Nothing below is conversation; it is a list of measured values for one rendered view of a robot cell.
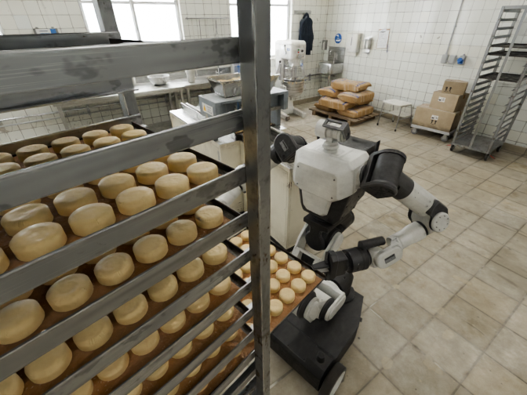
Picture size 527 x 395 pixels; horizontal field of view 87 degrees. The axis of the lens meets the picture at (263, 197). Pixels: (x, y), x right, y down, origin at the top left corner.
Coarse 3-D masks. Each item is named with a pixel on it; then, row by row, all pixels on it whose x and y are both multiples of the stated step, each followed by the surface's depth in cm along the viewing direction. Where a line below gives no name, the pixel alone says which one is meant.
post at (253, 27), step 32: (256, 0) 31; (256, 32) 33; (256, 64) 35; (256, 96) 37; (256, 128) 39; (256, 160) 42; (256, 192) 45; (256, 224) 49; (256, 256) 53; (256, 288) 58; (256, 320) 65; (256, 352) 72; (256, 384) 83
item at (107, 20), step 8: (96, 0) 57; (104, 0) 57; (96, 8) 58; (104, 8) 58; (112, 8) 59; (96, 16) 59; (104, 16) 58; (112, 16) 59; (104, 24) 59; (112, 24) 60; (120, 96) 68; (128, 96) 67; (128, 104) 68; (136, 104) 70; (128, 112) 69; (136, 112) 70
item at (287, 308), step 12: (276, 252) 108; (300, 276) 98; (312, 288) 93; (240, 300) 90; (300, 300) 89; (288, 312) 86; (276, 324) 82; (252, 348) 77; (240, 360) 74; (228, 372) 71; (216, 384) 69
